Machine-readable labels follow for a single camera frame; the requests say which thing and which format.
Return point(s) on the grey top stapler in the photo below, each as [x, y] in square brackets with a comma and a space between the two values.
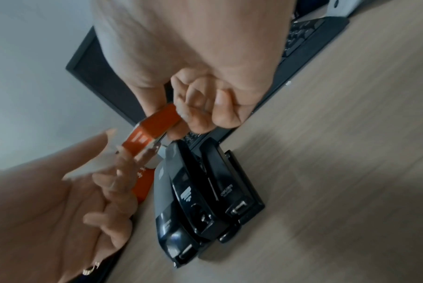
[165, 221]

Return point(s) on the slim black stapler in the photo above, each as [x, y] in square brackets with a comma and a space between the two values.
[232, 188]

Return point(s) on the black computer monitor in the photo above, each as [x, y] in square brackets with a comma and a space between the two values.
[92, 71]

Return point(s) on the red white staples box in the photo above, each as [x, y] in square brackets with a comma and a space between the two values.
[151, 124]

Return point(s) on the small black stapler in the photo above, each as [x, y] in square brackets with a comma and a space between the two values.
[193, 204]

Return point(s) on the white handheld controller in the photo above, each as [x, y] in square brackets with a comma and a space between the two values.
[344, 7]

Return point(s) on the person's left hand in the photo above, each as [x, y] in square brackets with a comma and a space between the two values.
[40, 215]

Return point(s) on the black handbag gold logo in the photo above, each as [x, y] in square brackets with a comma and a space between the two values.
[106, 269]

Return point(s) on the person's right hand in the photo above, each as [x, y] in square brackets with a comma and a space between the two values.
[197, 41]

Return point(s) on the black keyboard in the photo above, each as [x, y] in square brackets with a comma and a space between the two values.
[302, 36]

